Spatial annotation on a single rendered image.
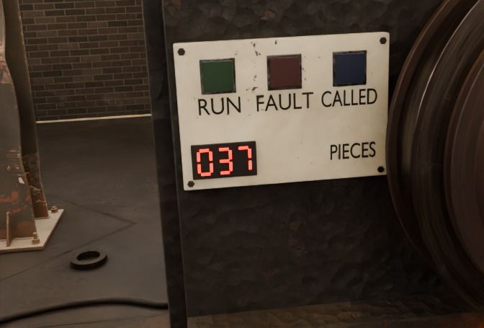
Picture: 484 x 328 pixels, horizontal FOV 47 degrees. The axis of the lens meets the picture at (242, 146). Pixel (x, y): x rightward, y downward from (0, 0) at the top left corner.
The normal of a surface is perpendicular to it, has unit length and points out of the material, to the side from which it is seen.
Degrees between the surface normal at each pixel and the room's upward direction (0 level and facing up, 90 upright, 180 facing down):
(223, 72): 90
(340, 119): 90
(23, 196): 92
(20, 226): 90
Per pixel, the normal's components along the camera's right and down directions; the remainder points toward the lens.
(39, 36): 0.11, 0.25
